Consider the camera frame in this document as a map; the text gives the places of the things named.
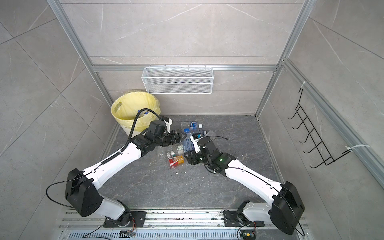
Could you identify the slim clear bottle white cap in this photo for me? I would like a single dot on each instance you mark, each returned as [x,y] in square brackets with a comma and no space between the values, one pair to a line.
[162,154]

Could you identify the clear crushed bottle blue cap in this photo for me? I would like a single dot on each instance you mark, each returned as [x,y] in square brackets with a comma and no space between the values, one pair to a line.
[199,131]

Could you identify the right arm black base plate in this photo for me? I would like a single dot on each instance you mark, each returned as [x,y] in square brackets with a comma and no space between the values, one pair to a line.
[247,217]

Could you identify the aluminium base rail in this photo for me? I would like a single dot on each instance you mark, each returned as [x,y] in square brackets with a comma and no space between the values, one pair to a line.
[208,224]

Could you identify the soda water bottle blue cap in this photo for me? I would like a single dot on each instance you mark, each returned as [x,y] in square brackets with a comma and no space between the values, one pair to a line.
[187,143]

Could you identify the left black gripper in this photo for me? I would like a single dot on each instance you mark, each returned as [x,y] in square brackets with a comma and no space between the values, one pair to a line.
[175,138]

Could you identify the white wire mesh basket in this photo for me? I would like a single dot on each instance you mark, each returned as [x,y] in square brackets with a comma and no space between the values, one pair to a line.
[178,80]

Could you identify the clear bottle white printed label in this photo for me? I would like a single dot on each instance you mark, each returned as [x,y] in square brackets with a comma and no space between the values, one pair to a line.
[177,150]

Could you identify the black wire hook rack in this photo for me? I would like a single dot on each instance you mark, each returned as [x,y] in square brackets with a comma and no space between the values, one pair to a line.
[313,136]

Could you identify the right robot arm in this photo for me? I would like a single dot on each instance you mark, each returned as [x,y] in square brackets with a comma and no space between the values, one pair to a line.
[283,205]

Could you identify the clear bottle blue label top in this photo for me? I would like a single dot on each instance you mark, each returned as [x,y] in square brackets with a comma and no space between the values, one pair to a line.
[191,125]

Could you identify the red yellow label bottle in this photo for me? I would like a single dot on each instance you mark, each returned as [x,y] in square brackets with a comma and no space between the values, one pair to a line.
[176,161]

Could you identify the yellow plastic bin liner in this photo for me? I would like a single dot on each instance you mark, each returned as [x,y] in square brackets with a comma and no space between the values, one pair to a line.
[125,108]

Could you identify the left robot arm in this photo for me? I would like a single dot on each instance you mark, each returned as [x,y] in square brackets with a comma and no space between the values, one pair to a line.
[82,186]

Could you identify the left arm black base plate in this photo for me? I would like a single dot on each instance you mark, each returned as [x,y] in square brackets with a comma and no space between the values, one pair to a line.
[126,220]

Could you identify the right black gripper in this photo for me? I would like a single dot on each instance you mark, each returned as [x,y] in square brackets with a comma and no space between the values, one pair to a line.
[192,158]

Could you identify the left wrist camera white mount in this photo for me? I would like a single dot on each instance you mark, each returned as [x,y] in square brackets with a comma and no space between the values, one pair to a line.
[168,123]

